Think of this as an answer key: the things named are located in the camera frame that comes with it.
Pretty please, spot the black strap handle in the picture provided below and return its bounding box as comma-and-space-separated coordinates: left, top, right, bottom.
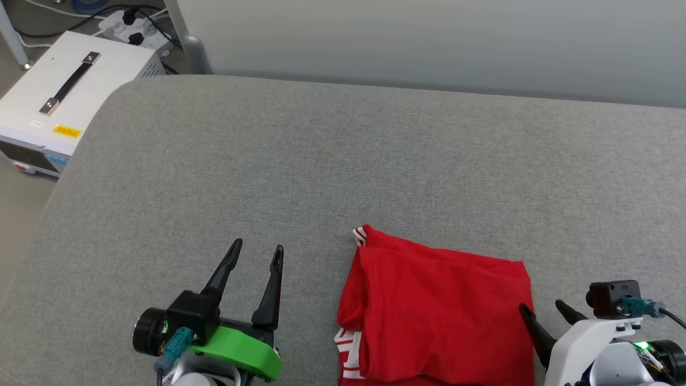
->
39, 51, 102, 116

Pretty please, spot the white table leg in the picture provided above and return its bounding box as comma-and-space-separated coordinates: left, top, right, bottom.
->
0, 0, 34, 71

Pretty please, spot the white power supply box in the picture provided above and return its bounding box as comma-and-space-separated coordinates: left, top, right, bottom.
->
0, 31, 168, 179

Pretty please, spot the grey metal partition leg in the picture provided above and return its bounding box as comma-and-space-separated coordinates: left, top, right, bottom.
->
163, 0, 213, 75

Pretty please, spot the red white basketball jersey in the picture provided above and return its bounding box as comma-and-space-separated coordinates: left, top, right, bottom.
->
333, 224, 536, 386

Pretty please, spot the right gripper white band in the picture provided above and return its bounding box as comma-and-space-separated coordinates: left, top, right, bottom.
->
518, 299, 644, 386

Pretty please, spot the white floor cable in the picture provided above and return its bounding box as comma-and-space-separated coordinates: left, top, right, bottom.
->
16, 0, 105, 49

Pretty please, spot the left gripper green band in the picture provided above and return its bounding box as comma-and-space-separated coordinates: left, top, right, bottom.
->
189, 239, 285, 382

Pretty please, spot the white power strip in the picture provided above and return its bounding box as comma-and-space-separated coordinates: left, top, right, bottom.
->
98, 8, 175, 57

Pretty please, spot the black floor cable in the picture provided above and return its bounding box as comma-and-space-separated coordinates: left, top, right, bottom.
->
13, 4, 180, 49

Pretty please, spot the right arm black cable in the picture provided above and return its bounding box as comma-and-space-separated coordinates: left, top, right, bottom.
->
661, 307, 686, 329

